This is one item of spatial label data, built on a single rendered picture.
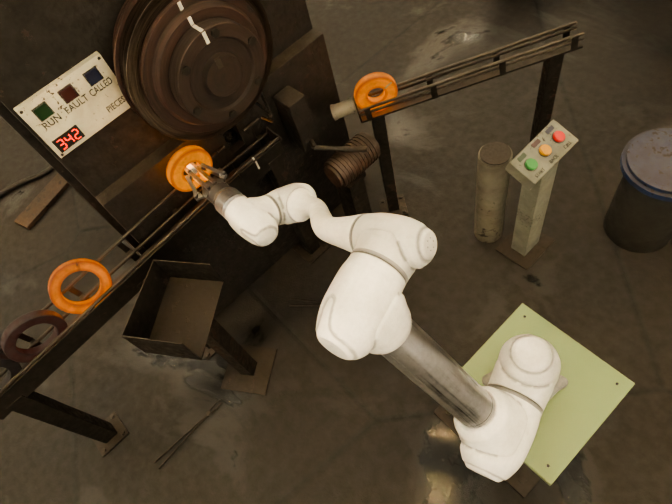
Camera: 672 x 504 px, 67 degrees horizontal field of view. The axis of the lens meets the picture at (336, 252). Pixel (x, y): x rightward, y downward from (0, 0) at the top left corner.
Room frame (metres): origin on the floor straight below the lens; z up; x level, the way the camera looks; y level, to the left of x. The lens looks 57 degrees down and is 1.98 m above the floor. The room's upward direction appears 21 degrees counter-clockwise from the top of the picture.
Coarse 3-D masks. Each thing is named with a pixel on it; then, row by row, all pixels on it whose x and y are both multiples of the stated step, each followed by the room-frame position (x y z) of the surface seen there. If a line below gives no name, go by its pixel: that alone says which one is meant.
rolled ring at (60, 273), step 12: (72, 264) 1.10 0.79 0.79; (84, 264) 1.10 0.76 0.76; (96, 264) 1.10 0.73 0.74; (60, 276) 1.07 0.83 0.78; (108, 276) 1.08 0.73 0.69; (48, 288) 1.06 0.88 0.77; (60, 288) 1.06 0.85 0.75; (108, 288) 1.06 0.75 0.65; (60, 300) 1.03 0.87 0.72; (72, 312) 1.01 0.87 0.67
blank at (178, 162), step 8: (176, 152) 1.27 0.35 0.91; (184, 152) 1.26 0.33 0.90; (192, 152) 1.26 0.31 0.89; (200, 152) 1.27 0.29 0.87; (176, 160) 1.24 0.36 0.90; (184, 160) 1.25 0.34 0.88; (192, 160) 1.26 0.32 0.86; (200, 160) 1.27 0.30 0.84; (208, 160) 1.28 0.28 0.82; (168, 168) 1.24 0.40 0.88; (176, 168) 1.23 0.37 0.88; (184, 168) 1.24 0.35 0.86; (168, 176) 1.23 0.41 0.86; (176, 176) 1.22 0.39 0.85; (184, 176) 1.26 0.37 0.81; (200, 176) 1.26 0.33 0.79; (176, 184) 1.22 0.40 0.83; (184, 184) 1.23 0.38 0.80
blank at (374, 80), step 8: (376, 72) 1.43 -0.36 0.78; (360, 80) 1.44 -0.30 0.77; (368, 80) 1.41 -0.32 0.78; (376, 80) 1.40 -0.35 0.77; (384, 80) 1.40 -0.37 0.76; (392, 80) 1.40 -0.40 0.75; (360, 88) 1.41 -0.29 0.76; (368, 88) 1.41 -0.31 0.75; (384, 88) 1.40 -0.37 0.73; (392, 88) 1.40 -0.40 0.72; (360, 96) 1.41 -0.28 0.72; (368, 96) 1.43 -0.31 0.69; (384, 96) 1.40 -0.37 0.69; (392, 96) 1.40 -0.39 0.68; (360, 104) 1.42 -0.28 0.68; (368, 104) 1.41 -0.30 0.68; (384, 104) 1.40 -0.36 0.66
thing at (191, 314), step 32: (160, 288) 1.00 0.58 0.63; (192, 288) 0.97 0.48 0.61; (128, 320) 0.87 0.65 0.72; (160, 320) 0.91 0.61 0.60; (192, 320) 0.86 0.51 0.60; (160, 352) 0.79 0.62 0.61; (192, 352) 0.73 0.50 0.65; (224, 352) 0.88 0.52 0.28; (256, 352) 0.96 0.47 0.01; (224, 384) 0.88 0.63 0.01; (256, 384) 0.83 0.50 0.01
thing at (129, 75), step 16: (144, 0) 1.33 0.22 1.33; (160, 0) 1.31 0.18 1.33; (256, 0) 1.42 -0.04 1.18; (128, 16) 1.33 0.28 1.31; (144, 16) 1.28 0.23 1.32; (128, 32) 1.29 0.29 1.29; (144, 32) 1.27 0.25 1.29; (128, 48) 1.25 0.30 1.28; (272, 48) 1.42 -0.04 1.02; (128, 64) 1.24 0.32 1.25; (128, 80) 1.23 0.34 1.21; (144, 96) 1.23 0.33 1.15; (256, 96) 1.37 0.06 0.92; (144, 112) 1.22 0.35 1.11; (160, 128) 1.23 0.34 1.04; (176, 128) 1.25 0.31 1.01; (224, 128) 1.30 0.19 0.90
